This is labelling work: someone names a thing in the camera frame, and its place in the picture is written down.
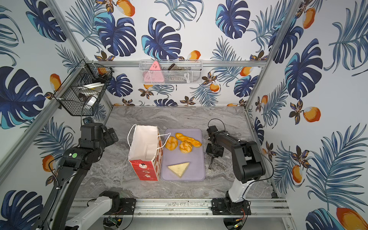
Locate black wire basket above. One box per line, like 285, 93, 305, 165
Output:
53, 60, 114, 117

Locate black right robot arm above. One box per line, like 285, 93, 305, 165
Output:
206, 126, 266, 215

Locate white red paper bag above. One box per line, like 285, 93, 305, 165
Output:
127, 124, 171, 181

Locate metal items in black basket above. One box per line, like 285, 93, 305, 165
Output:
76, 82, 104, 106

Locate twisted long golden bread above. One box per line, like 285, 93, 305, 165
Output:
175, 133, 202, 148

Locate purple cutting board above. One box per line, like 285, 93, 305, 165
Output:
161, 128, 206, 181

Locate round golden bread roll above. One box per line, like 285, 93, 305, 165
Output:
165, 136, 179, 150

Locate dark items in mesh basket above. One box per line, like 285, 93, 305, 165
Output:
164, 64, 191, 84

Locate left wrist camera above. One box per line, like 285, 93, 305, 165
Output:
82, 117, 94, 125

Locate pink triangular item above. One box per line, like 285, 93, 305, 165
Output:
143, 61, 164, 84

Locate white mesh wall basket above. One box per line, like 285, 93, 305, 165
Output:
139, 59, 203, 85

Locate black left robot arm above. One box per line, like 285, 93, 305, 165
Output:
33, 123, 120, 230

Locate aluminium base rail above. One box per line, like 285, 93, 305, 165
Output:
68, 197, 291, 218

